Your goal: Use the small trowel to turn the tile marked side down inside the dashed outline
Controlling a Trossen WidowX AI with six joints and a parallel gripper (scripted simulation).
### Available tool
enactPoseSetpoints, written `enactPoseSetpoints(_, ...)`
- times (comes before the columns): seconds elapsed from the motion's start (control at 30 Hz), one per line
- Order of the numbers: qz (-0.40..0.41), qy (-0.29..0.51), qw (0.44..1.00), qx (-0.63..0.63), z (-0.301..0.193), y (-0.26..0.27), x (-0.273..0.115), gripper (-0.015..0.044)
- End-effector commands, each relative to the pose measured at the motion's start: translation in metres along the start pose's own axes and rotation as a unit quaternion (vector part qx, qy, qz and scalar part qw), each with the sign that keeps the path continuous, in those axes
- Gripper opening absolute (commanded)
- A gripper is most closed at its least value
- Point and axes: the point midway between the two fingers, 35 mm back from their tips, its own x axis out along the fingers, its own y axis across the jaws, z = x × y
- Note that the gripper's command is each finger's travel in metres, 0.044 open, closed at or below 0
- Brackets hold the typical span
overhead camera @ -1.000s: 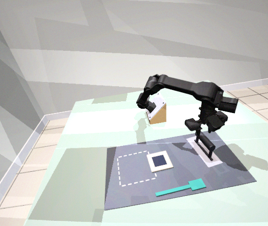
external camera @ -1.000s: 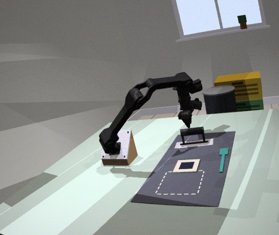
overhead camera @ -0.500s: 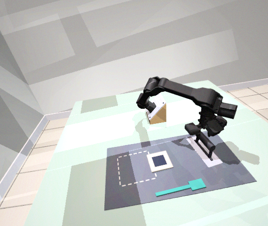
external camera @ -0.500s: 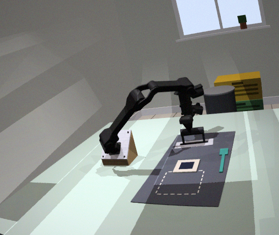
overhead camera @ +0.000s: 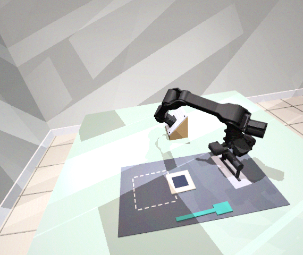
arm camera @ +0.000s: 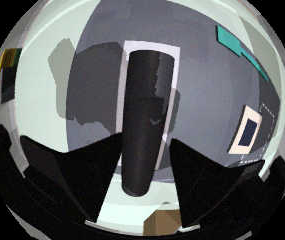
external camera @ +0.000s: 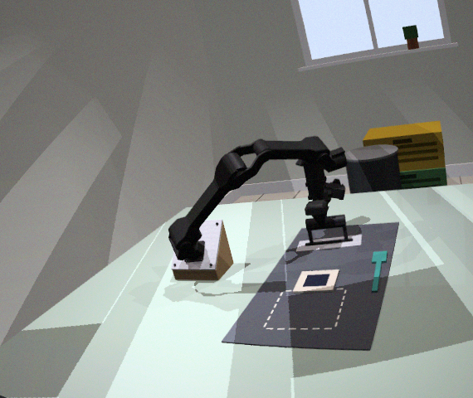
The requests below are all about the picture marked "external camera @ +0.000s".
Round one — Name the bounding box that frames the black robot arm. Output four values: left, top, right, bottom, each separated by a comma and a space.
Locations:
168, 136, 347, 263

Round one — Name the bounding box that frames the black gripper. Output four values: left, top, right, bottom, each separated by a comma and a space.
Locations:
305, 175, 332, 228

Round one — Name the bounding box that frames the peach square tile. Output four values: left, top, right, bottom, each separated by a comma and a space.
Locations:
293, 269, 339, 293

